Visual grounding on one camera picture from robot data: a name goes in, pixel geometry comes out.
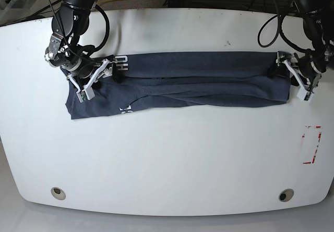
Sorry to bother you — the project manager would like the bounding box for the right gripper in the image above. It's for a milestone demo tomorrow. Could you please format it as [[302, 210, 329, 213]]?
[[44, 48, 124, 94]]

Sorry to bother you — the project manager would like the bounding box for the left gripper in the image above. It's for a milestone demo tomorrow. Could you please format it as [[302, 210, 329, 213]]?
[[276, 51, 325, 91]]

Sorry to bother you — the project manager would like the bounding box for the dark blue T-shirt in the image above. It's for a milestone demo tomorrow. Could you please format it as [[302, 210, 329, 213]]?
[[66, 52, 291, 119]]

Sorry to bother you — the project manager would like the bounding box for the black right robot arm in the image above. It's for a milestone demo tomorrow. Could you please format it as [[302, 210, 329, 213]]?
[[45, 0, 124, 90]]

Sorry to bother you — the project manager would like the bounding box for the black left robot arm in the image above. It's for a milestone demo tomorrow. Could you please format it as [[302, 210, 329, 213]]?
[[277, 0, 333, 94]]

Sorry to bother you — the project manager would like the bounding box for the red tape marking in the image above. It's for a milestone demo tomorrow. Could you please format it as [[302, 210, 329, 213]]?
[[300, 126, 322, 165]]

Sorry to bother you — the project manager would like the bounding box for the right table grommet hole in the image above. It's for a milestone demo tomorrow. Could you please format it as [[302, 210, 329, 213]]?
[[278, 189, 294, 202]]

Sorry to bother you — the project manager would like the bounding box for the table grommet hole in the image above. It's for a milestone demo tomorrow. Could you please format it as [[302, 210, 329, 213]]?
[[278, 189, 294, 202], [51, 187, 66, 201]]

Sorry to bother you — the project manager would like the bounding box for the left table grommet hole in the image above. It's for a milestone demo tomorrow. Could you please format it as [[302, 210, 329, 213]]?
[[51, 187, 66, 201]]

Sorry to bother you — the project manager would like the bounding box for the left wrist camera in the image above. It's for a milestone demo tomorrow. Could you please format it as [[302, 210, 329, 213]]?
[[297, 87, 314, 102]]

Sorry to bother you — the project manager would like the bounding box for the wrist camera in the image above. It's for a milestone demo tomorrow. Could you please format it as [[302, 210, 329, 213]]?
[[297, 87, 314, 102], [76, 88, 95, 103]]

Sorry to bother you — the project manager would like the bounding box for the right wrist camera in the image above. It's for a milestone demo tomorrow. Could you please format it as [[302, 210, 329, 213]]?
[[76, 88, 95, 103]]

